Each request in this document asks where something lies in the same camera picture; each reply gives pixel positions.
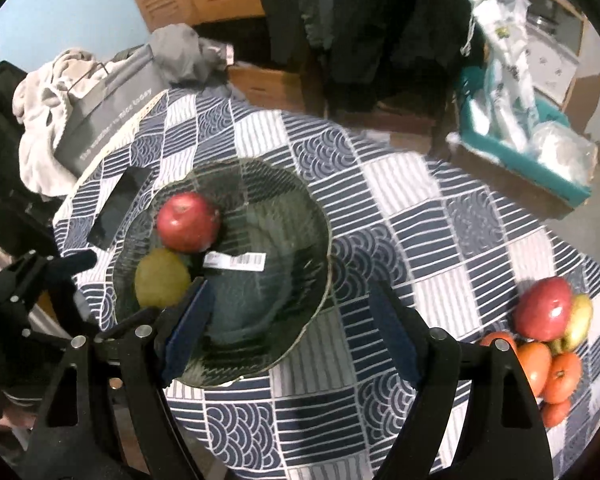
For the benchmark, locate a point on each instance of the light brown cardboard box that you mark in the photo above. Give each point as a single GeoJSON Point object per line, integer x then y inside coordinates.
{"type": "Point", "coordinates": [275, 85]}

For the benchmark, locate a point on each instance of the blue white patterned tablecloth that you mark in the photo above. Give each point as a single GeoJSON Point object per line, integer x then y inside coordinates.
{"type": "Point", "coordinates": [405, 220]}

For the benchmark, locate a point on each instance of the beige towel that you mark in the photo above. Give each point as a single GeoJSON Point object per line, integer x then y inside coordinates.
{"type": "Point", "coordinates": [40, 110]}

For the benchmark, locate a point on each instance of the black smartphone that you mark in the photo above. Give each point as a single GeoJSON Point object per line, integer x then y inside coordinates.
{"type": "Point", "coordinates": [120, 207]}

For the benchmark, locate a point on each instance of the clear plastic bag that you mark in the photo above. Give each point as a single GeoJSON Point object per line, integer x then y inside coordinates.
{"type": "Point", "coordinates": [560, 152]}

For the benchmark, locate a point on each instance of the green pear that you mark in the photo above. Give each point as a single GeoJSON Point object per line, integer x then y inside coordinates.
{"type": "Point", "coordinates": [160, 277]}

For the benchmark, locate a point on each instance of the dark hanging clothes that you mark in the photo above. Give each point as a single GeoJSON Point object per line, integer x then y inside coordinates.
{"type": "Point", "coordinates": [370, 25]}

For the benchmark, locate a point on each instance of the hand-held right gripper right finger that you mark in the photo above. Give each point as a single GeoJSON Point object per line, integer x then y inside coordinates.
{"type": "Point", "coordinates": [395, 330]}

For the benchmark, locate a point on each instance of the teal box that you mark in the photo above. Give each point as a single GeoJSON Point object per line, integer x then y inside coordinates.
{"type": "Point", "coordinates": [505, 152]}

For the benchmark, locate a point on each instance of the white printed plastic bag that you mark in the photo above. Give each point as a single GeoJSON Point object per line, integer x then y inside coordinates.
{"type": "Point", "coordinates": [510, 60]}

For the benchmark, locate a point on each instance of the grey paper bag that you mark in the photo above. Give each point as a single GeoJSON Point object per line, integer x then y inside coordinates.
{"type": "Point", "coordinates": [110, 110]}

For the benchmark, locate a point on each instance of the grey garment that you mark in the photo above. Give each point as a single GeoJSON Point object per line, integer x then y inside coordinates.
{"type": "Point", "coordinates": [180, 55]}

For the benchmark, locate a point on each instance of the white barcode sticker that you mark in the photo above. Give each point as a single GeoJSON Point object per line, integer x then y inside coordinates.
{"type": "Point", "coordinates": [235, 261]}

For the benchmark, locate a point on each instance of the large cardboard box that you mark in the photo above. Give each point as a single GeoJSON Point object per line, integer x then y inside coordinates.
{"type": "Point", "coordinates": [505, 185]}

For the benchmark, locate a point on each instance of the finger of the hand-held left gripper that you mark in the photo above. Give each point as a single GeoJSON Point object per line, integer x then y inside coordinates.
{"type": "Point", "coordinates": [55, 267]}

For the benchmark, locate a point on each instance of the bright red apple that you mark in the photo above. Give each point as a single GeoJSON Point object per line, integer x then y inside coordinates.
{"type": "Point", "coordinates": [542, 307]}

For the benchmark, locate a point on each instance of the ribbed glass bowl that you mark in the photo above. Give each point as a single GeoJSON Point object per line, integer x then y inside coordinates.
{"type": "Point", "coordinates": [280, 240]}

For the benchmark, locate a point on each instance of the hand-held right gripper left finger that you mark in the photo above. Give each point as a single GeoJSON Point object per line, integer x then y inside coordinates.
{"type": "Point", "coordinates": [190, 330]}

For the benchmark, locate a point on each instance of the dark brown cardboard box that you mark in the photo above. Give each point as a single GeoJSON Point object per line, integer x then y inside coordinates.
{"type": "Point", "coordinates": [380, 125]}

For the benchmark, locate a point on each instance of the small orange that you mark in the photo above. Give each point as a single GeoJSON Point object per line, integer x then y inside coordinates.
{"type": "Point", "coordinates": [555, 412]}

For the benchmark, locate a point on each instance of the dark red apple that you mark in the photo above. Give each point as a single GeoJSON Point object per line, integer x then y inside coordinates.
{"type": "Point", "coordinates": [187, 222]}

